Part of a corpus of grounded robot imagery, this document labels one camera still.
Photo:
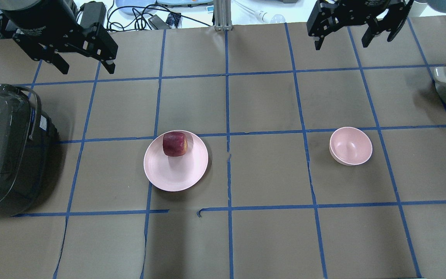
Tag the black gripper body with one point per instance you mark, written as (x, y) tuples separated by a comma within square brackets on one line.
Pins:
[(39, 21), (356, 9)]

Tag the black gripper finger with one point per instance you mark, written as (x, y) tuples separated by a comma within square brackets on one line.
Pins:
[(108, 64), (372, 31), (318, 41), (57, 61)]

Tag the red apple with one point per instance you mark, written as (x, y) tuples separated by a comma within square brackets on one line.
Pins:
[(174, 144)]

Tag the pink bowl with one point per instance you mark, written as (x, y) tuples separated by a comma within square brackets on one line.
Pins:
[(350, 146)]

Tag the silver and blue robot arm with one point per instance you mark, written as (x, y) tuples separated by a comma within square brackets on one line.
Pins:
[(328, 16), (47, 28)]

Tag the light blue plate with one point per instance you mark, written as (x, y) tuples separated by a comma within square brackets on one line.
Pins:
[(127, 6)]

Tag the pink plate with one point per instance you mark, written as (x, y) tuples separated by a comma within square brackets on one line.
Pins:
[(174, 174)]

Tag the white light bulb tool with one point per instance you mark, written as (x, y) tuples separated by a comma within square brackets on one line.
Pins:
[(261, 15)]

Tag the black power adapter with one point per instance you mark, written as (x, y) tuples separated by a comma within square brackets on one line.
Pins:
[(156, 23)]

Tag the dark grey rice cooker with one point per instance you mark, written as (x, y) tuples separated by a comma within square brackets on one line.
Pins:
[(26, 133)]

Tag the aluminium frame post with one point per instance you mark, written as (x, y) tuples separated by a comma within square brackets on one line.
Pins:
[(222, 15)]

